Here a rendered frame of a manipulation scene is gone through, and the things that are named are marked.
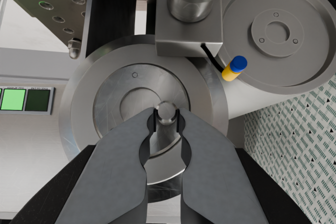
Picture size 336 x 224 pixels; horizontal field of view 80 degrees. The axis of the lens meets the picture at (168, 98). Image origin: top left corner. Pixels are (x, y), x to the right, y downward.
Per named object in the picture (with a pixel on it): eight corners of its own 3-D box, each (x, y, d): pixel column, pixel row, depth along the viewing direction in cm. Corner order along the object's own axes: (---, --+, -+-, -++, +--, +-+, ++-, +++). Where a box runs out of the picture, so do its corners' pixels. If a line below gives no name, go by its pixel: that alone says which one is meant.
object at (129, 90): (113, 50, 17) (201, 78, 16) (119, 60, 19) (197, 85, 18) (76, 139, 15) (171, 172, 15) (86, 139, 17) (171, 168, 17)
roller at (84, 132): (204, 38, 17) (222, 178, 15) (182, 98, 43) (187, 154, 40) (70, 47, 17) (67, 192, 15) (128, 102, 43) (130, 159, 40)
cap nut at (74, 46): (79, 39, 51) (77, 56, 50) (85, 46, 55) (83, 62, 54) (65, 39, 51) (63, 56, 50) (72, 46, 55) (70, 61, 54)
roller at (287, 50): (335, -25, 19) (356, 97, 17) (240, 68, 44) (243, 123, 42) (210, -28, 19) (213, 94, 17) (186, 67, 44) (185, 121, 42)
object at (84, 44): (102, -88, 23) (83, 69, 19) (135, 27, 46) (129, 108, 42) (98, -88, 23) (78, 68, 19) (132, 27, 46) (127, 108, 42)
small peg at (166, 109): (182, 114, 13) (163, 126, 12) (179, 119, 15) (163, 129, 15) (169, 96, 13) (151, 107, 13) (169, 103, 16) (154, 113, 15)
